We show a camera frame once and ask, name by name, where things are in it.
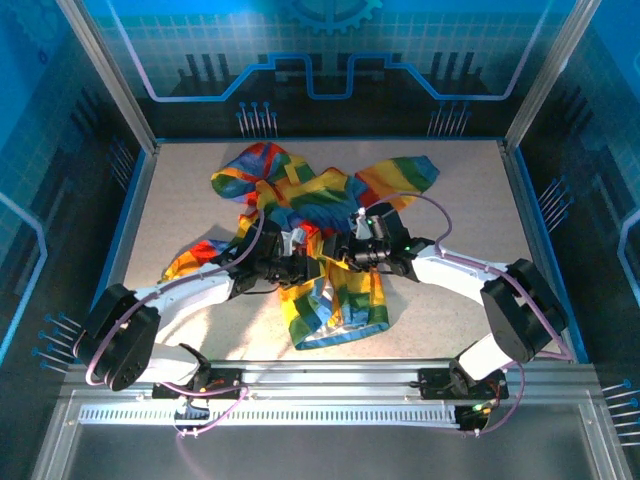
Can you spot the aluminium frame post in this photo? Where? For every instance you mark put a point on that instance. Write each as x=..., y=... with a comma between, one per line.
x=550, y=75
x=107, y=75

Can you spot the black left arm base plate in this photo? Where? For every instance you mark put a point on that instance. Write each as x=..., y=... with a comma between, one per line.
x=225, y=382

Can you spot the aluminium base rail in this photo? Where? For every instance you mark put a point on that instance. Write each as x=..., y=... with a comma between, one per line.
x=330, y=372

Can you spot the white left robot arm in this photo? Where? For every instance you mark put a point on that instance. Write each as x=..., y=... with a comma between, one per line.
x=190, y=287

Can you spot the rainbow colour-block jacket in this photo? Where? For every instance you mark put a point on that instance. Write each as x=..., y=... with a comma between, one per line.
x=320, y=195

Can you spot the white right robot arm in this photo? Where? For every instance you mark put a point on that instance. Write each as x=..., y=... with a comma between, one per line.
x=450, y=270

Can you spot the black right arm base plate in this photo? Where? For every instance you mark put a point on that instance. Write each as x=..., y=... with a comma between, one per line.
x=435, y=382

